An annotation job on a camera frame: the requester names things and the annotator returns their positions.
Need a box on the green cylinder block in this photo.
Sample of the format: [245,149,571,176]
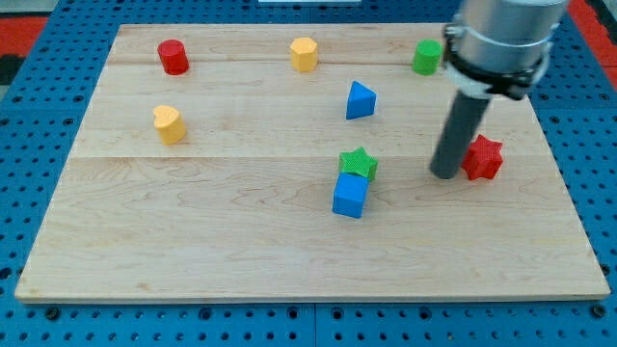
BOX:
[412,40,443,75]

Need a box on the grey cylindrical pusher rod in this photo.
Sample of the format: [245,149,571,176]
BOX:
[429,92,491,179]

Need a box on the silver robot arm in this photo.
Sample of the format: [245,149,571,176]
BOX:
[443,0,568,100]

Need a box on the blue cube block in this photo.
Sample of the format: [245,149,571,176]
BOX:
[332,173,369,219]

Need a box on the blue triangle block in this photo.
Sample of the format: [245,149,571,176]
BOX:
[345,81,377,120]

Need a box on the yellow heart block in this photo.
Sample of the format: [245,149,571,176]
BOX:
[152,105,186,146]

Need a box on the green star block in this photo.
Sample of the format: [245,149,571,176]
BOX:
[338,147,378,182]

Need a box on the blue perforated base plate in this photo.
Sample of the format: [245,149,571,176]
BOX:
[1,0,616,346]

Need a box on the red star block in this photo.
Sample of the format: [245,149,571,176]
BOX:
[461,135,503,180]

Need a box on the wooden board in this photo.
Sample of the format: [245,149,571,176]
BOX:
[14,23,609,304]

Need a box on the yellow hexagon block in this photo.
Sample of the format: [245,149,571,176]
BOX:
[289,37,318,72]

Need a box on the red cylinder block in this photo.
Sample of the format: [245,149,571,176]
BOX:
[157,40,190,75]

